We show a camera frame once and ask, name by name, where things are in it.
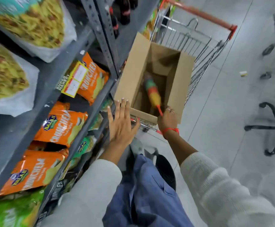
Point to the row of dark snack packets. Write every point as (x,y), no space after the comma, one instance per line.
(57,186)

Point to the small paper scrap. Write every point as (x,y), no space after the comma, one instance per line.
(243,73)

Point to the grey metal shelf rack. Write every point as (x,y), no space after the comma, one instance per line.
(54,80)

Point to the person's blue trousers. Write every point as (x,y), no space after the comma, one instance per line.
(149,196)

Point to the person's left hand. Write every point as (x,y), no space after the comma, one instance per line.
(121,127)

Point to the person's left middle finger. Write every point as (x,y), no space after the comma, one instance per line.
(122,108)

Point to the person's left thumb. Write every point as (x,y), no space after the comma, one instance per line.
(136,126)

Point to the person's left forearm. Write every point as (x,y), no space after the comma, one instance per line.
(90,186)

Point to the person's right forearm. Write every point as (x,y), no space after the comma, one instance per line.
(213,186)

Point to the person's right fingers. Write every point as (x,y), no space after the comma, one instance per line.
(169,110)

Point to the dark cola bottle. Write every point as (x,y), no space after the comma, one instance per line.
(125,10)
(114,23)
(134,2)

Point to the brown cardboard box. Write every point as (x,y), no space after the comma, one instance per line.
(132,75)

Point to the large green chip packet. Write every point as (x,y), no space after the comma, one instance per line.
(12,210)

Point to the black round stool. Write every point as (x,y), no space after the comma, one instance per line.
(167,170)

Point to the orange chip packet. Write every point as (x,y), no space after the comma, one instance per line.
(33,172)
(61,127)
(93,77)

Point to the person's left little finger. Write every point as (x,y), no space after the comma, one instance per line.
(110,119)

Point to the yellow shelf price label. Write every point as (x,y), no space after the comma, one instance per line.
(74,79)

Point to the person's right hand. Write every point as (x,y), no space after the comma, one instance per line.
(167,121)

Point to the red wristband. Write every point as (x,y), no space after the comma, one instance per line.
(169,130)

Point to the clear bag of yellow snack mix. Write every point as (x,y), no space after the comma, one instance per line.
(38,23)
(5,77)

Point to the small green snack packet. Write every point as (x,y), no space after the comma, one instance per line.
(86,145)
(96,121)

